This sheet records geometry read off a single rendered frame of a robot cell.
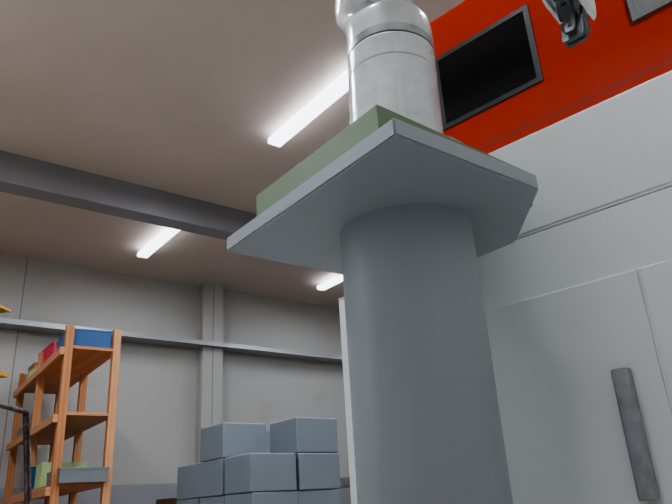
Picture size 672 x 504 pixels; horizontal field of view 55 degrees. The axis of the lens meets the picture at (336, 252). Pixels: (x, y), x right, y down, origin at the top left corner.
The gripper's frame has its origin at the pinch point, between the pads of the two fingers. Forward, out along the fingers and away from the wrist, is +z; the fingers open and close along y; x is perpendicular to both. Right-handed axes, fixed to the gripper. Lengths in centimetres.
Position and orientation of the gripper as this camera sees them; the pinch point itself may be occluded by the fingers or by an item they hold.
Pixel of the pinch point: (574, 31)
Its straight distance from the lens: 104.6
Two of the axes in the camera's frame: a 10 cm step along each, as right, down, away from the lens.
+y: -6.9, -4.2, -5.9
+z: -0.9, 8.6, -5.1
